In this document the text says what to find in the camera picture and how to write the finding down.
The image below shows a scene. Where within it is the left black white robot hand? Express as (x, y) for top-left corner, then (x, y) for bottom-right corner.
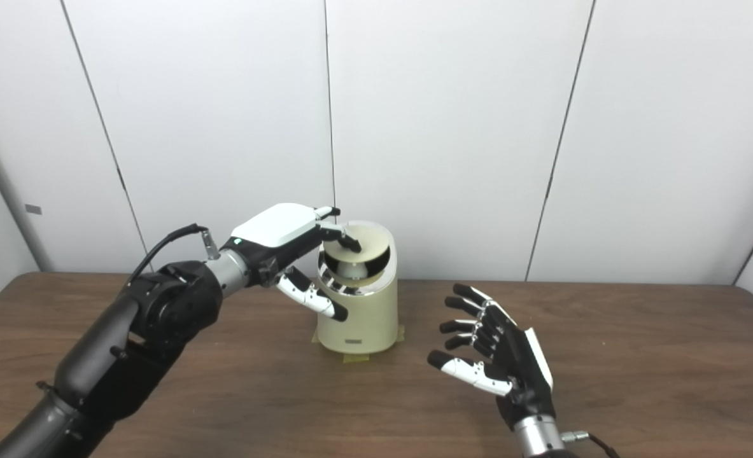
(223, 204), (362, 322)

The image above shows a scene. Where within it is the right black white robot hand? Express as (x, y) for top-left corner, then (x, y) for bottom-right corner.
(427, 284), (555, 431)

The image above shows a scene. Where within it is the cream round bin lid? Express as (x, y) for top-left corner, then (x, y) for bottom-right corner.
(324, 224), (391, 269)

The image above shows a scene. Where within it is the cream-colored round bin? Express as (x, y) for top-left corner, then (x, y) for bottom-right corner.
(316, 221), (399, 355)

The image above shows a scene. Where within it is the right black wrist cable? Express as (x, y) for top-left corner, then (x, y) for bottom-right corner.
(561, 430), (623, 458)

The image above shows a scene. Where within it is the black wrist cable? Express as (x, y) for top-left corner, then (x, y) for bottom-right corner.
(125, 223), (222, 288)
(561, 430), (623, 458)

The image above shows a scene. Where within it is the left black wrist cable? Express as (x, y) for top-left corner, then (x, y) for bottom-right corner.
(125, 223), (222, 288)

